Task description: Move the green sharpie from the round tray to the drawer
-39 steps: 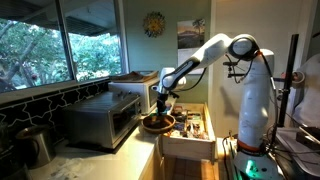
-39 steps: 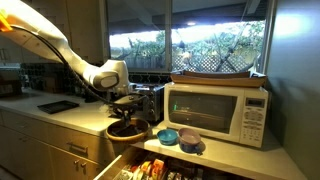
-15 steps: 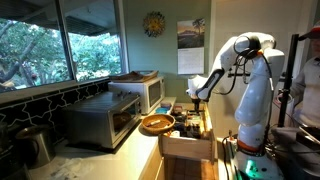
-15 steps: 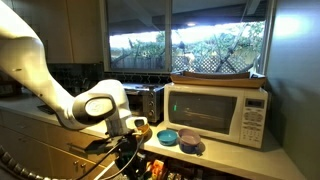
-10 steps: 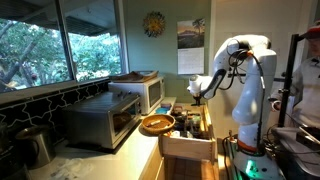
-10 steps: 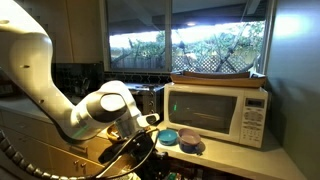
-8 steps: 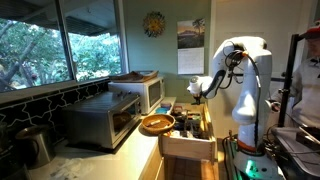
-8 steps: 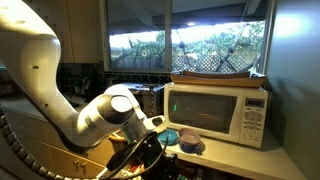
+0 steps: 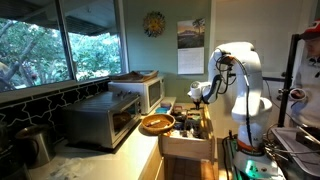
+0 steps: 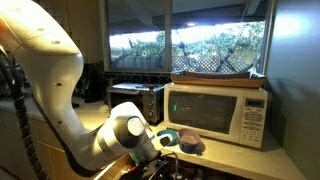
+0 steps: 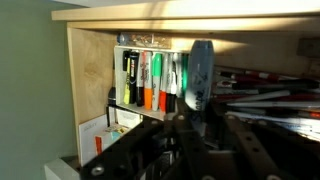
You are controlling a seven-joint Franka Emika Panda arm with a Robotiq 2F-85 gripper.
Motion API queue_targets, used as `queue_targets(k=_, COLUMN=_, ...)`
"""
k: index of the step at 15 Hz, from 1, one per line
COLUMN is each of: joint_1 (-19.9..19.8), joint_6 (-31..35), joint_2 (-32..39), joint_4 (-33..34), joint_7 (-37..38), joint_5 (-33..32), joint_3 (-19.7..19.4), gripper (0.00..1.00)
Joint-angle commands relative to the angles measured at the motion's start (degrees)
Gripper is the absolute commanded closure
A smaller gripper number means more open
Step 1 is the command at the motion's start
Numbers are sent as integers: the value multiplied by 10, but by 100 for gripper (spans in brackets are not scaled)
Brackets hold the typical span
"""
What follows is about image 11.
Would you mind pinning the white printed card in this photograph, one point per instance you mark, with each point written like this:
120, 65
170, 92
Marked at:
128, 118

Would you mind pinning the yellow highlighter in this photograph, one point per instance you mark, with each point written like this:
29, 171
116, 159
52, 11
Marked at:
127, 86

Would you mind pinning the white cardboard box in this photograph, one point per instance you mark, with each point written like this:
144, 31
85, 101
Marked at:
88, 136

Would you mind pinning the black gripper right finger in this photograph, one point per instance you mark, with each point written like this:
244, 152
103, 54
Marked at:
253, 153

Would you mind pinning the white pen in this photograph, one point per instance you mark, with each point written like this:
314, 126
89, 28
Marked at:
266, 96
283, 104

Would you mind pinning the red cap marker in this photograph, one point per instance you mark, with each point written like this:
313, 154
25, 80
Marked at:
163, 100

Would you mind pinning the orange sharpie marker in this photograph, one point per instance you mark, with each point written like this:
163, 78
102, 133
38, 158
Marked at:
148, 90

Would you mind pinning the small orange teal box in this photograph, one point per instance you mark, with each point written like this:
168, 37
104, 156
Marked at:
108, 136

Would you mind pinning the dark green marker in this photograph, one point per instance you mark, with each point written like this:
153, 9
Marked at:
184, 73

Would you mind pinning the light wooden drawer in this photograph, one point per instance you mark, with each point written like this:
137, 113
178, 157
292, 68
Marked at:
93, 73

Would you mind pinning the black cap white marker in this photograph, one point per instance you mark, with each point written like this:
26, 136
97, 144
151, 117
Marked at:
171, 96

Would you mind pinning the clear bag of pins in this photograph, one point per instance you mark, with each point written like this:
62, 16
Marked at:
146, 40

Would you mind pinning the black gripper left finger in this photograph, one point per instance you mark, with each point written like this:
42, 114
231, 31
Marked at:
186, 150

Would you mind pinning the white marker organizer tray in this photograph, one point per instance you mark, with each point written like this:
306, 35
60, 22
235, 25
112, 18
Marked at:
119, 80

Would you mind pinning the red label black-cap sharpie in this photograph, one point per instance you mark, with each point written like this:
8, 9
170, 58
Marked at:
140, 80

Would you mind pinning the black pen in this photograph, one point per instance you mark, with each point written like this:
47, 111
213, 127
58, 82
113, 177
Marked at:
283, 85

